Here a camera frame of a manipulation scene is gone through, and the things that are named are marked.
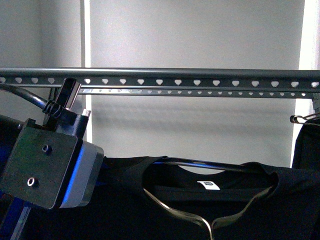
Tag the black t-shirt with neck label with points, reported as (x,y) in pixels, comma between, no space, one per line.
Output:
(119,209)

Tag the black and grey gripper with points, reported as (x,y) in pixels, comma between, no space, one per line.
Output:
(49,165)

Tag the lower chrome rack rail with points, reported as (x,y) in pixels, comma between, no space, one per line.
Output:
(203,93)

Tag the metal clothes hanger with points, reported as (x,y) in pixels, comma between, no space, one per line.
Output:
(221,219)

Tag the metal hanger on printed shirt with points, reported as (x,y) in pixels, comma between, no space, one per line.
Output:
(304,120)

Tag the upper chrome rack rail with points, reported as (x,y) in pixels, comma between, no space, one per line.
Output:
(307,81)

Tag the chrome rack rail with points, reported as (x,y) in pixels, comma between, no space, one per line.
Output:
(307,81)
(203,93)

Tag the black printed hanging t-shirt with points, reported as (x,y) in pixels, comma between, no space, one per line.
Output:
(307,147)

